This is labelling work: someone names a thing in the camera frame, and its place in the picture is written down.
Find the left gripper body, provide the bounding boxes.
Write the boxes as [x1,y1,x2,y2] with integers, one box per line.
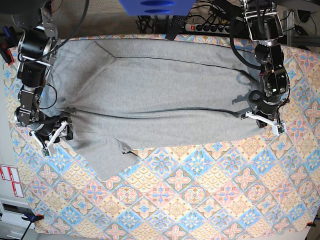
[251,98,283,122]

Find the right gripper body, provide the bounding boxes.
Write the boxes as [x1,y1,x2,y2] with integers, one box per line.
[29,116,68,143]

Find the grey T-shirt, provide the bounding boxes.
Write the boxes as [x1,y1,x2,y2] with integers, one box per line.
[40,39,262,181]

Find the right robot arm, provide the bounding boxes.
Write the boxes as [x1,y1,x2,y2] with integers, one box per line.
[12,0,73,146]

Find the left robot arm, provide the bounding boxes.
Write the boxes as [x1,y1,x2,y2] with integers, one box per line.
[229,0,291,134]

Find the patterned tablecloth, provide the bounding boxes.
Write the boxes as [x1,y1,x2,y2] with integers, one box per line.
[0,34,320,240]

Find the red white label stickers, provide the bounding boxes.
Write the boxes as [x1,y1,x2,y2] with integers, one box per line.
[0,164,24,198]

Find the blue orange clamp bottom-left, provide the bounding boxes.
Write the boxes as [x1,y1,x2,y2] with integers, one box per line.
[21,213,44,223]

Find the blue orange clamp top-left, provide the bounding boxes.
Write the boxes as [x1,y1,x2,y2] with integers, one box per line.
[0,26,14,66]

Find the white power strip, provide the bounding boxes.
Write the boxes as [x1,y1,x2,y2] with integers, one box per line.
[184,23,230,35]

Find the orange clamp bottom-right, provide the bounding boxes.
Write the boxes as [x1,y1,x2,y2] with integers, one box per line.
[307,222,317,227]

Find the black remote on table edge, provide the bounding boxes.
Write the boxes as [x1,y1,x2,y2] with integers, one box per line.
[165,15,187,41]

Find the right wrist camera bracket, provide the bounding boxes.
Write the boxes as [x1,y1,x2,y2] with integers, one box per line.
[30,120,68,157]

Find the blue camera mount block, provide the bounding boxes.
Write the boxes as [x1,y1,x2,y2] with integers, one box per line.
[119,0,196,16]

